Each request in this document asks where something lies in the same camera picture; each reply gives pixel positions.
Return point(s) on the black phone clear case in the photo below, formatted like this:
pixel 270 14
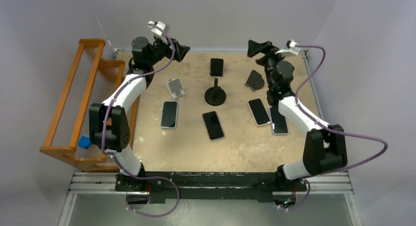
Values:
pixel 213 126

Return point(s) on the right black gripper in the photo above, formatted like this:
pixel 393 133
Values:
pixel 254 48

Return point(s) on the black aluminium base frame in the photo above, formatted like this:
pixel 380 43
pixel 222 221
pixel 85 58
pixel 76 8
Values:
pixel 105 182

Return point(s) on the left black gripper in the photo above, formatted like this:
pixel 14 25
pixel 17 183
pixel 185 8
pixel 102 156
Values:
pixel 180 50

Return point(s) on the blue cap bottle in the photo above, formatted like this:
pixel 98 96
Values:
pixel 84 142

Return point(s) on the black rectangular phone stand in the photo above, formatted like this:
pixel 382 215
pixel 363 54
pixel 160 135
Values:
pixel 216 66

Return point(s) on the light blue case phone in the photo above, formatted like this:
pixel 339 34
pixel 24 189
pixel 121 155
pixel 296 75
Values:
pixel 169 115

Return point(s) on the black brown disc phone stand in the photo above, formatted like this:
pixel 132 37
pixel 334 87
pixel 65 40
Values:
pixel 255 81

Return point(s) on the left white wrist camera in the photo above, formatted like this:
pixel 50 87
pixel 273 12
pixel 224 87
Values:
pixel 158 28

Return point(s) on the lavender case phone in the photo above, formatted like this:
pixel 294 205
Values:
pixel 278 122

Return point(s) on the silver folding phone stand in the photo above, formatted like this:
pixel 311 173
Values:
pixel 175 88

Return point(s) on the orange wooden rack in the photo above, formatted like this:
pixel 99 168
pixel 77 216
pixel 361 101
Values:
pixel 91 79

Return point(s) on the white edged black phone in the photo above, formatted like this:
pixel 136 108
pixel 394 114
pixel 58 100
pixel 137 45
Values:
pixel 259 113

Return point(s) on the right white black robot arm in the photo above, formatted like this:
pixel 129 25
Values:
pixel 325 147

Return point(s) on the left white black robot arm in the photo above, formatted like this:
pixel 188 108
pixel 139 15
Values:
pixel 108 125

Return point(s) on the black round base phone stand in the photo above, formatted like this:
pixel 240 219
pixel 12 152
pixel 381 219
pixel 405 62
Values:
pixel 215 95

